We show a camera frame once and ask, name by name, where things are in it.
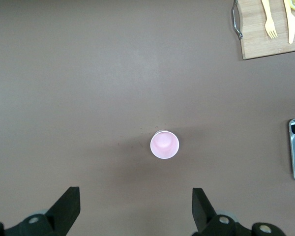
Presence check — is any wooden cutting board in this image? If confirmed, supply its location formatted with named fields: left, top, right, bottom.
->
left=230, top=0, right=295, bottom=60

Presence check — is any yellow plastic fork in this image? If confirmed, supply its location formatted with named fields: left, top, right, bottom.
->
left=261, top=0, right=278, bottom=39

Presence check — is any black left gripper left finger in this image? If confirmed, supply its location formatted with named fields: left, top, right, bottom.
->
left=0, top=186, right=81, bottom=236

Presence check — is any yellow plastic knife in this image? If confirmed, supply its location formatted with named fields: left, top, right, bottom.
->
left=283, top=0, right=295, bottom=44

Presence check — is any pink plastic cup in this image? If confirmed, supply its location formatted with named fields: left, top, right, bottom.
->
left=150, top=129, right=180, bottom=160

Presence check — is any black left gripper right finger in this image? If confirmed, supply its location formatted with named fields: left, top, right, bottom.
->
left=192, top=188, right=287, bottom=236

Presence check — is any brown table cover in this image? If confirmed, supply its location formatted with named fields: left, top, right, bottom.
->
left=0, top=0, right=295, bottom=236

